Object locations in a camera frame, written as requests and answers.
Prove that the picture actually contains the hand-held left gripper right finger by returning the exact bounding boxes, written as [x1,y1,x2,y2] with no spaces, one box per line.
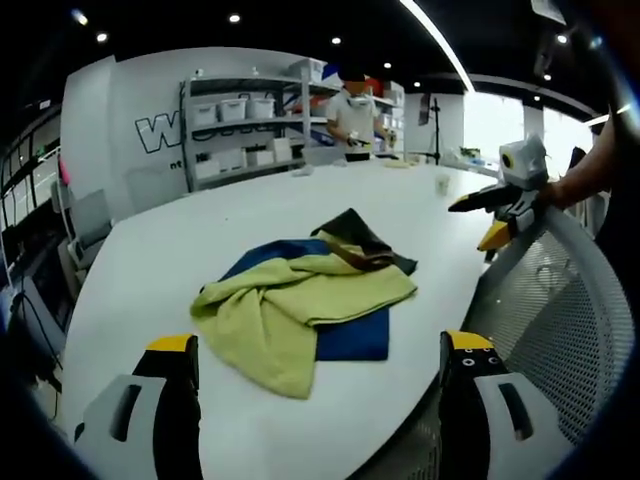
[438,329,576,480]

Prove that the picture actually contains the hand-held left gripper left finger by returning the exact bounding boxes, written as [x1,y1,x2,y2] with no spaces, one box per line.
[73,333,202,480]

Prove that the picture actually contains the blue towel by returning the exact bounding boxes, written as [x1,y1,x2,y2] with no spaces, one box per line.
[218,238,391,363]

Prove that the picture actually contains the yellow-green garment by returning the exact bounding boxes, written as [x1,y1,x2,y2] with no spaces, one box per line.
[190,254,419,401]

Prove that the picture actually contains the person's right hand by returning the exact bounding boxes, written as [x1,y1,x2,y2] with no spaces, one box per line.
[542,178,572,209]

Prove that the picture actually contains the black tripod stand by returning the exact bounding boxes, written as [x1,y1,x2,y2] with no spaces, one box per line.
[427,96,445,166]

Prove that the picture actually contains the white mesh office chair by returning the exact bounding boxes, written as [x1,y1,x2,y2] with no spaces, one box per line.
[399,203,637,480]

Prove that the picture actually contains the dark brown cloth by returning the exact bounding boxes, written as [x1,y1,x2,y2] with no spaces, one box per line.
[310,207,419,277]

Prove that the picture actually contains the long ceiling light strip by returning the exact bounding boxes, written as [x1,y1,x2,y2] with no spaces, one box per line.
[399,0,474,92]

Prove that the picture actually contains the white storage bin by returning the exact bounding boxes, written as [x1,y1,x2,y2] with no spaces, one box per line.
[192,102,219,127]
[218,97,248,123]
[246,96,277,121]

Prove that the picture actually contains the grey metal storage shelf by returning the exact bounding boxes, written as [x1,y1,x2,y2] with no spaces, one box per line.
[178,72,347,194]

